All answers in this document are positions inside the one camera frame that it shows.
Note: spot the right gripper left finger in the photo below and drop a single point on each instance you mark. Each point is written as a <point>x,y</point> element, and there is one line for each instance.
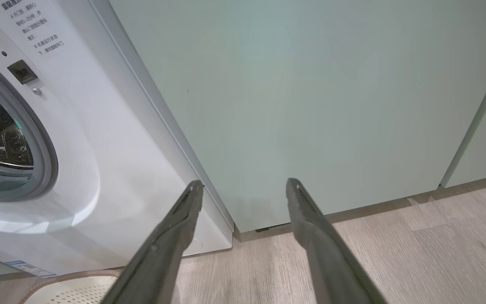
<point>163,253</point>

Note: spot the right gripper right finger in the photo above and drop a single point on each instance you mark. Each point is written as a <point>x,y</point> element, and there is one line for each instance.
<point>323,253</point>

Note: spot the white washing machine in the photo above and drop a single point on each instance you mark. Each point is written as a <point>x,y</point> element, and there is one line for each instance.
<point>112,169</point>

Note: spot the cream perforated laundry basket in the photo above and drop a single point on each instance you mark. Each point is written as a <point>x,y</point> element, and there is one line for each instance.
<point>66,293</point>

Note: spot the grey rubber door seal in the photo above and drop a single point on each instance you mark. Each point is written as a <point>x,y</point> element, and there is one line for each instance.
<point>45,152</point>

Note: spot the dark square door latch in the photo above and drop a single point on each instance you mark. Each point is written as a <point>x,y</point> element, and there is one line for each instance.
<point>22,71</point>

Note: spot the round white filter cover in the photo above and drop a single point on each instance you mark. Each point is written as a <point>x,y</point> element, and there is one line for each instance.
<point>194,248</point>

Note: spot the blue energy label sticker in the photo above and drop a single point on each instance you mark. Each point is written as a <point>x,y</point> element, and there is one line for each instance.
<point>30,268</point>

